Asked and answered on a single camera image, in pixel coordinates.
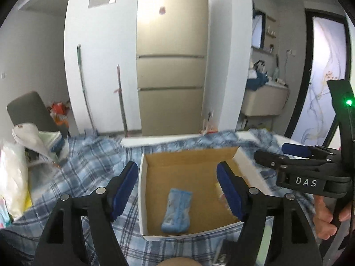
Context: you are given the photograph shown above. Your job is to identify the dark blue clothing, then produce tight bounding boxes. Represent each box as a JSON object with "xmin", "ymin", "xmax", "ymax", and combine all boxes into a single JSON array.
[{"xmin": 247, "ymin": 70, "xmax": 268, "ymax": 91}]

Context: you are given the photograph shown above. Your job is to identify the white flat board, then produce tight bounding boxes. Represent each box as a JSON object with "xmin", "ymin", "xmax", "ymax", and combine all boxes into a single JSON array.
[{"xmin": 120, "ymin": 134, "xmax": 206, "ymax": 148}]

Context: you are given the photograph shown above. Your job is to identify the red orange bags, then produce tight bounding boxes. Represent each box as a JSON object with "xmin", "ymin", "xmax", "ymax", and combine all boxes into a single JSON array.
[{"xmin": 47, "ymin": 102, "xmax": 70, "ymax": 125}]

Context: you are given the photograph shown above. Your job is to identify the large white plastic bag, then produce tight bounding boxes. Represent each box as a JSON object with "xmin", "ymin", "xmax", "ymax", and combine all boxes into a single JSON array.
[{"xmin": 0, "ymin": 141, "xmax": 30, "ymax": 219}]

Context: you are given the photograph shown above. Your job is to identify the light blue packet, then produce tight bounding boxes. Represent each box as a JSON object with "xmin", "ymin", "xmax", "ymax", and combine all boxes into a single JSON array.
[{"xmin": 161, "ymin": 188, "xmax": 193, "ymax": 235}]

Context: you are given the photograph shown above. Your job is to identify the beige sink vanity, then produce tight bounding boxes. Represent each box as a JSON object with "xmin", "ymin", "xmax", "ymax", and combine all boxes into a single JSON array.
[{"xmin": 240, "ymin": 84, "xmax": 290, "ymax": 117}]

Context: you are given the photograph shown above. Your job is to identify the mirror cabinet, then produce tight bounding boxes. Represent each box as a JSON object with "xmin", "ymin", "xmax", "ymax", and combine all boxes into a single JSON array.
[{"xmin": 252, "ymin": 10, "xmax": 267, "ymax": 51}]

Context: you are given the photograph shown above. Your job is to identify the blue white packet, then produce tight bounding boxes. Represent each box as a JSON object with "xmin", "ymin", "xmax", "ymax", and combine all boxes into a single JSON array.
[{"xmin": 48, "ymin": 133, "xmax": 69, "ymax": 158}]

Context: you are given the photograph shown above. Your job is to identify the white and pink plush toy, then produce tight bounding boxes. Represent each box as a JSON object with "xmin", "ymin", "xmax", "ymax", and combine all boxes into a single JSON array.
[{"xmin": 12, "ymin": 123, "xmax": 65, "ymax": 167}]

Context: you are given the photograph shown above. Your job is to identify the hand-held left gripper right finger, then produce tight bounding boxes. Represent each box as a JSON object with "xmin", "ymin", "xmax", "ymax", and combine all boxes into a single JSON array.
[{"xmin": 216, "ymin": 161, "xmax": 323, "ymax": 266}]

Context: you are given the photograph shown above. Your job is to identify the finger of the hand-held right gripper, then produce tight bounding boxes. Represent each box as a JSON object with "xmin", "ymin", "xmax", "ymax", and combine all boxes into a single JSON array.
[
  {"xmin": 281, "ymin": 142, "xmax": 343, "ymax": 162},
  {"xmin": 254, "ymin": 150, "xmax": 347, "ymax": 178}
]

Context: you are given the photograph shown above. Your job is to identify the wall shelf with bottles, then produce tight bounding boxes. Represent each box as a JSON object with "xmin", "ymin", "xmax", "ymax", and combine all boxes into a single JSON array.
[{"xmin": 266, "ymin": 17, "xmax": 278, "ymax": 39}]

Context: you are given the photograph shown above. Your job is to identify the patterned glass door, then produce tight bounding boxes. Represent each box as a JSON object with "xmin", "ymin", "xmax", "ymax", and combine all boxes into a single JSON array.
[{"xmin": 286, "ymin": 8, "xmax": 355, "ymax": 148}]

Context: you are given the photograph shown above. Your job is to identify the person's right hand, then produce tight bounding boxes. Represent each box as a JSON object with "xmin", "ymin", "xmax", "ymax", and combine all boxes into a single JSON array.
[{"xmin": 313, "ymin": 195, "xmax": 354, "ymax": 240}]

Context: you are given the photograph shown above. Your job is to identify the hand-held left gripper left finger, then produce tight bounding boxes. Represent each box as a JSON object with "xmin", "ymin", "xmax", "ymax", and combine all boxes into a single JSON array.
[{"xmin": 33, "ymin": 161, "xmax": 138, "ymax": 266}]

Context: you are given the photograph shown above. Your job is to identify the dark flat object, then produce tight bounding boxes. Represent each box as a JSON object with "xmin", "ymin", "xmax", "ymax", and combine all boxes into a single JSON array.
[{"xmin": 213, "ymin": 240, "xmax": 242, "ymax": 266}]

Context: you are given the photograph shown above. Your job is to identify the grey chair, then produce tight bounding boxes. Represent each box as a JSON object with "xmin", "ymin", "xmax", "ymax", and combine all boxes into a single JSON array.
[{"xmin": 7, "ymin": 91, "xmax": 70, "ymax": 139}]

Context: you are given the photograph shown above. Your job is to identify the blue plaid blanket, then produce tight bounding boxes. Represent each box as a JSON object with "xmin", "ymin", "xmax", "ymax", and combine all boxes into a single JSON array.
[{"xmin": 0, "ymin": 129, "xmax": 315, "ymax": 266}]

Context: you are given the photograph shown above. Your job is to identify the beige refrigerator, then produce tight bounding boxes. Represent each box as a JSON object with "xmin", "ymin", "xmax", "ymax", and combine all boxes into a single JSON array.
[{"xmin": 136, "ymin": 0, "xmax": 209, "ymax": 137}]

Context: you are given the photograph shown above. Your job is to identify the white cardboard box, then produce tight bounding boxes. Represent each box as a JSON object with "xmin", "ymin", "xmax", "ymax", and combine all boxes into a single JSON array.
[{"xmin": 139, "ymin": 146, "xmax": 274, "ymax": 241}]

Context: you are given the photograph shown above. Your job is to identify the small yellow packet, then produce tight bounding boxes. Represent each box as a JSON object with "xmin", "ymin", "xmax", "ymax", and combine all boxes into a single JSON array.
[{"xmin": 214, "ymin": 181, "xmax": 232, "ymax": 214}]

